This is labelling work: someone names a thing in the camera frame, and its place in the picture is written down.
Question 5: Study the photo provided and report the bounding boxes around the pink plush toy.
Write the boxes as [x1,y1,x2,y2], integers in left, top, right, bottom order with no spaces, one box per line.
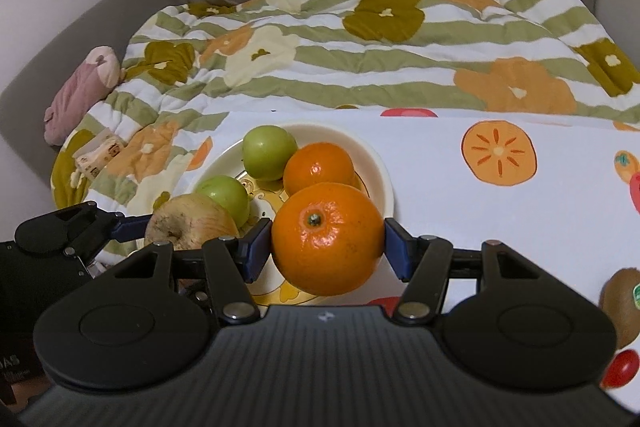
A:
[44,46,123,146]

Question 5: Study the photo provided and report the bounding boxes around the green striped floral blanket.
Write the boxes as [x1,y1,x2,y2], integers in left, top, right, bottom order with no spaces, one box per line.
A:
[50,0,640,268]

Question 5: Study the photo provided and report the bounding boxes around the small printed tissue packet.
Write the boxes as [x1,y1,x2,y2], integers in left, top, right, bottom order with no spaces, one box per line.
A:
[74,132,126,180]

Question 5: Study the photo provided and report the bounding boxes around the red cherry tomato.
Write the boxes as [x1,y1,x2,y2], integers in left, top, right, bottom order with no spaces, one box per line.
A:
[600,349,640,390]

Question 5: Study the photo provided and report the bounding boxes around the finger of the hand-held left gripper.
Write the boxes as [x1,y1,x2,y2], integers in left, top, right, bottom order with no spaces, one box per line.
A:
[15,201,153,261]

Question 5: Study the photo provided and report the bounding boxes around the red-yellow apple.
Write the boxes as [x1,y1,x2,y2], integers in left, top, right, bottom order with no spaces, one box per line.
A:
[145,193,241,253]

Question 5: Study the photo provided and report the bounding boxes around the brown kiwi with green sticker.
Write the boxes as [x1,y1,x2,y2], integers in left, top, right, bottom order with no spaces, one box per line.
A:
[599,268,640,350]

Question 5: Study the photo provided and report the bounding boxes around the white fruit-print cloth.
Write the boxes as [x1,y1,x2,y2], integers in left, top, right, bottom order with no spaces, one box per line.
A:
[132,109,640,408]

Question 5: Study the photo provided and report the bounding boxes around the grey padded headboard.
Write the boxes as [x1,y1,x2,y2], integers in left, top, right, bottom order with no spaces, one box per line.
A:
[0,0,166,188]

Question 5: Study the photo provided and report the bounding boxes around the green jujube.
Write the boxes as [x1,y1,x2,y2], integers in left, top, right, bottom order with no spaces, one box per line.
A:
[195,175,251,228]
[242,125,298,182]

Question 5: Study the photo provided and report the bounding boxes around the large orange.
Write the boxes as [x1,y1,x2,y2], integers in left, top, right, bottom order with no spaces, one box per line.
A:
[283,143,357,196]
[271,182,386,297]

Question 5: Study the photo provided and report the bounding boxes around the cream plate with duck print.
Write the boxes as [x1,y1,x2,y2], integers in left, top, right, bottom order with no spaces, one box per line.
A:
[187,122,396,308]

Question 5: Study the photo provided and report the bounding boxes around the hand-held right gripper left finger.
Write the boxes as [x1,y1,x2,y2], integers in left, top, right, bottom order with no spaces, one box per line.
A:
[95,219,274,326]

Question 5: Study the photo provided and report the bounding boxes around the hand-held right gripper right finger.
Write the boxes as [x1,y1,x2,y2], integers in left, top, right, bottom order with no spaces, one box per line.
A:
[384,218,543,326]

